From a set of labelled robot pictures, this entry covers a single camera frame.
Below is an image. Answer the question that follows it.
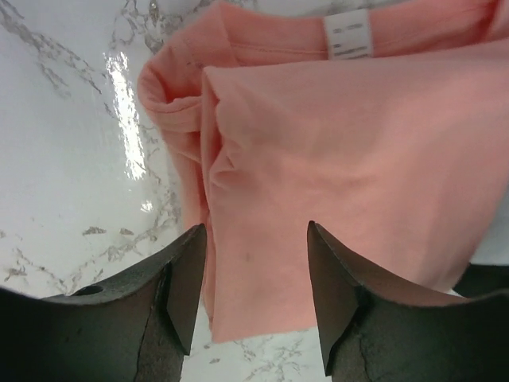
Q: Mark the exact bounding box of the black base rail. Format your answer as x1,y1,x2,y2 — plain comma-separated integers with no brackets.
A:
453,264,509,298

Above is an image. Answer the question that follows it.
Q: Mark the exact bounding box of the pink t shirt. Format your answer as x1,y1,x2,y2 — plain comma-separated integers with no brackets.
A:
138,1,508,343

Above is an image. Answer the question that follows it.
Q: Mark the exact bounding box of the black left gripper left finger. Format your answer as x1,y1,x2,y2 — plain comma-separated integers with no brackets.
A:
1,225,207,381

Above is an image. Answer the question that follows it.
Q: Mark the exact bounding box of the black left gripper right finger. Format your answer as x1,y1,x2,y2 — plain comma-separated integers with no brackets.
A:
307,222,508,382

